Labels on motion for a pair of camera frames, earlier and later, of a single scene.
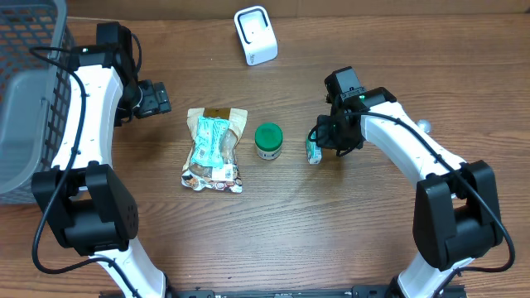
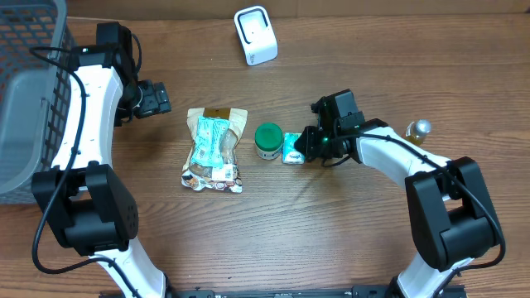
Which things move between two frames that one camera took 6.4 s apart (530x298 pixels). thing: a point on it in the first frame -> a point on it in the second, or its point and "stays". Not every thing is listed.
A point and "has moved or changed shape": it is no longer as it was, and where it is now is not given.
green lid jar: (268, 139) stays
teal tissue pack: (314, 152) has moved or changed shape
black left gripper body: (152, 102) stays
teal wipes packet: (209, 141) stays
